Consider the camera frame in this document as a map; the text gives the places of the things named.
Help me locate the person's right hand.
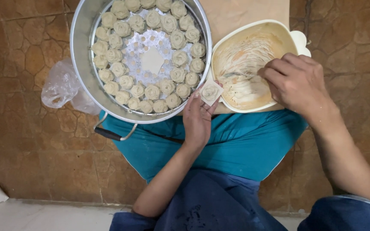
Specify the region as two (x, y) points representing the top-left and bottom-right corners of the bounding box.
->
(257, 53), (334, 118)

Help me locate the person's left hand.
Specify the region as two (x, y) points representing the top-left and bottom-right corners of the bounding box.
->
(182, 82), (224, 149)

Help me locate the metal spoon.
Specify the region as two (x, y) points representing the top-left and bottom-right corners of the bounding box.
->
(224, 72), (261, 79)

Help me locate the square dumpling wrapper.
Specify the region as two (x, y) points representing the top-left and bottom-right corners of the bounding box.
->
(199, 80), (224, 107)

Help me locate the cream plastic bowl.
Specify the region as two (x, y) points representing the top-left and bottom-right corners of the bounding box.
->
(211, 19), (301, 114)

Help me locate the teal cloth garment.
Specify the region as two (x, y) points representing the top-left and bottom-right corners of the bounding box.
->
(99, 109), (309, 184)

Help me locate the group of raw dumplings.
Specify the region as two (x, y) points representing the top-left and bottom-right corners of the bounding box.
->
(91, 0), (207, 114)

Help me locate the flat dough piece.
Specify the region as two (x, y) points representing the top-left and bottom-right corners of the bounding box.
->
(140, 47), (165, 75)

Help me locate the navy blue garment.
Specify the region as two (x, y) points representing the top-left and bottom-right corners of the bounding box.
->
(109, 169), (370, 231)

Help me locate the silver metal steamer pot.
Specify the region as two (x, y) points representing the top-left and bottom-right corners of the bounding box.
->
(70, 0), (213, 142)

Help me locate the clear plastic bag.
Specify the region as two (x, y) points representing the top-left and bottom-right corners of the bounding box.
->
(41, 58), (101, 116)

